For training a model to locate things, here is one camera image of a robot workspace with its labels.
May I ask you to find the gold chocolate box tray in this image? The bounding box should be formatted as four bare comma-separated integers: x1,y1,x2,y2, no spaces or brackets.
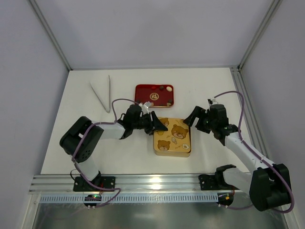
154,126,192,158

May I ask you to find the slotted cable duct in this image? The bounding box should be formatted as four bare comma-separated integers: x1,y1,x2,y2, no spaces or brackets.
39,192,218,204

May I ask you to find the square metal plate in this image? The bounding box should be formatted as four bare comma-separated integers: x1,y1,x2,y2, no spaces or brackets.
152,117,192,155

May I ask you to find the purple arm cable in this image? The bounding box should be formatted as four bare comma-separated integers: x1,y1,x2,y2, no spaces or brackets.
71,99,143,208
209,90,295,213

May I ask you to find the red tray lid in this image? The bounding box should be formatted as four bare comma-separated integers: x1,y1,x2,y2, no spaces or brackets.
134,84,174,108

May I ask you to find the aluminium front rail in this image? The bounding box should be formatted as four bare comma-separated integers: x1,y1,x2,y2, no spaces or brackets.
28,172,258,194

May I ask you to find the white round chocolate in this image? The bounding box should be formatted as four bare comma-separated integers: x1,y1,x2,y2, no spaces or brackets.
166,86,172,92

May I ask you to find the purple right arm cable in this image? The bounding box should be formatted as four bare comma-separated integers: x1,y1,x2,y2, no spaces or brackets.
209,90,295,213

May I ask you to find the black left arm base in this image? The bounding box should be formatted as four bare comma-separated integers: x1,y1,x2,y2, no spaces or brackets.
70,173,116,192

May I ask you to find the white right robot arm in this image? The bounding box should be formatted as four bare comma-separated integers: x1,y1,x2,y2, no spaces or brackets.
183,104,295,213

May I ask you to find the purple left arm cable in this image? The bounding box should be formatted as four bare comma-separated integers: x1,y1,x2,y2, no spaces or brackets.
71,99,143,208

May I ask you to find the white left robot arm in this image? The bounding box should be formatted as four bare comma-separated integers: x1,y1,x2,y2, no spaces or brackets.
59,104,168,191

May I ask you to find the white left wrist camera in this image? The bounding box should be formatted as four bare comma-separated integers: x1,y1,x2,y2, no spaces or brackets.
139,102,152,114

